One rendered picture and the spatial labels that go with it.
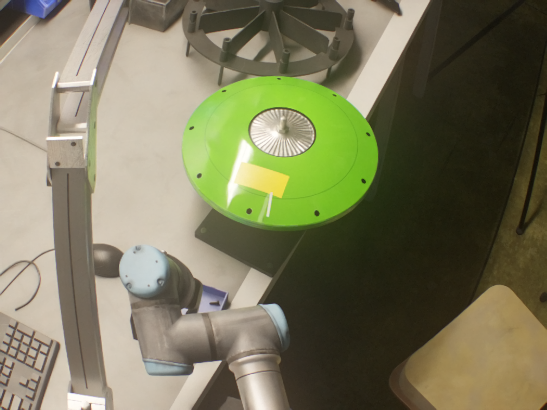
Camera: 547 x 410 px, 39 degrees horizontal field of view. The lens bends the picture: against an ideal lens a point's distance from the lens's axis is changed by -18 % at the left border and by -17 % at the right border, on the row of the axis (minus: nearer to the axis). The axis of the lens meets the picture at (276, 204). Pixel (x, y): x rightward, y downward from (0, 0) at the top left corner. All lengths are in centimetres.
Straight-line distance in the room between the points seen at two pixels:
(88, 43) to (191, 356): 41
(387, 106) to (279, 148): 105
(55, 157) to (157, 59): 89
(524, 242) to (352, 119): 143
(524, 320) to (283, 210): 75
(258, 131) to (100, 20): 43
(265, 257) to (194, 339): 49
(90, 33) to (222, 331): 41
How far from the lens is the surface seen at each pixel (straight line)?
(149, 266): 102
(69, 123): 99
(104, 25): 112
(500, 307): 190
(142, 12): 187
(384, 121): 249
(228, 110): 147
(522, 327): 189
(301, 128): 145
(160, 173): 161
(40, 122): 173
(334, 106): 151
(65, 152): 95
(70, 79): 98
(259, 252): 150
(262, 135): 143
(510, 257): 277
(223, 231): 152
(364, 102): 175
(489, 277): 270
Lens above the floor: 217
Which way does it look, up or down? 53 degrees down
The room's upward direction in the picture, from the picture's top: 7 degrees clockwise
